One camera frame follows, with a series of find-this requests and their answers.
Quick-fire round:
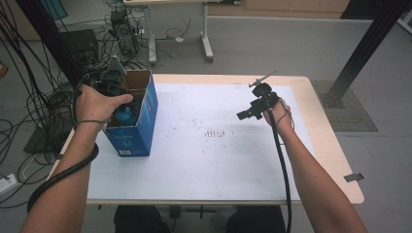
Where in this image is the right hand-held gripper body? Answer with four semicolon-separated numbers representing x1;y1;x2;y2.
248;69;282;121

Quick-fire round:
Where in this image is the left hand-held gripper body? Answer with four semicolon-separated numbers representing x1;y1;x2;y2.
92;57;130;98

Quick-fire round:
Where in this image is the blue plastic bottle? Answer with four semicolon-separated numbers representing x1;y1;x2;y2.
113;106;139;127

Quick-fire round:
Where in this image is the blue cardboard box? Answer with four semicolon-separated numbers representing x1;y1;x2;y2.
102;69;159;158

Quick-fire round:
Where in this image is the person's right hand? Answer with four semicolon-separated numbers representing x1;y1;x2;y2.
262;97;293;136

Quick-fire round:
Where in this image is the person's left hand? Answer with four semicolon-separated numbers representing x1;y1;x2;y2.
75;83;134;131

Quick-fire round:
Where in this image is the black equipment box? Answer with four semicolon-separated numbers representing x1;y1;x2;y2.
60;28;100;66

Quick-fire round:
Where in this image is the grey computer tower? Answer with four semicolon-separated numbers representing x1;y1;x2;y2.
110;9;141;56

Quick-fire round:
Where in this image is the white paper sheet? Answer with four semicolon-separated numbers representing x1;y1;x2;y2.
86;83;315;202

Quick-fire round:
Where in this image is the wooden cabinet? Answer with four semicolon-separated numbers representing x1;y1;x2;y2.
207;0;352;19

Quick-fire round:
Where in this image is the person's right leg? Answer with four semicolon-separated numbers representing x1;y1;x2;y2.
225;206;288;233

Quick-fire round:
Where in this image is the person's leg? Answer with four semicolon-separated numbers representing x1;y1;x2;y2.
225;206;288;233
113;205;172;233

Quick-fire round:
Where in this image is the grey tape tab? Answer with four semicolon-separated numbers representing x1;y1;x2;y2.
343;173;365;183

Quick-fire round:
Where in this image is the person's left leg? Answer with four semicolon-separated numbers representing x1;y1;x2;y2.
113;205;172;233

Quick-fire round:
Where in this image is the white power strip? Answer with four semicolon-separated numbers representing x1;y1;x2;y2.
0;173;19;196

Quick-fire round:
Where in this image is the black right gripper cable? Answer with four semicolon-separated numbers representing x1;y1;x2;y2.
266;109;293;233

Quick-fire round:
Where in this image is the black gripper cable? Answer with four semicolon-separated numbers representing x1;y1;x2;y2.
266;109;293;233
26;72;111;214

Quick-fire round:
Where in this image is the black metal post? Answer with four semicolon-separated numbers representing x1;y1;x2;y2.
322;0;412;109
14;0;86;89

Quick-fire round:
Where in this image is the white desk frame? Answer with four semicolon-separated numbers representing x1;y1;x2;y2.
123;0;242;64

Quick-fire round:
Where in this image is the tangle of black floor cables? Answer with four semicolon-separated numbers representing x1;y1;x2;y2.
0;0;82;208

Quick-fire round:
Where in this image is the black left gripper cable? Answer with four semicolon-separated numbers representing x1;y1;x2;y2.
26;72;111;214

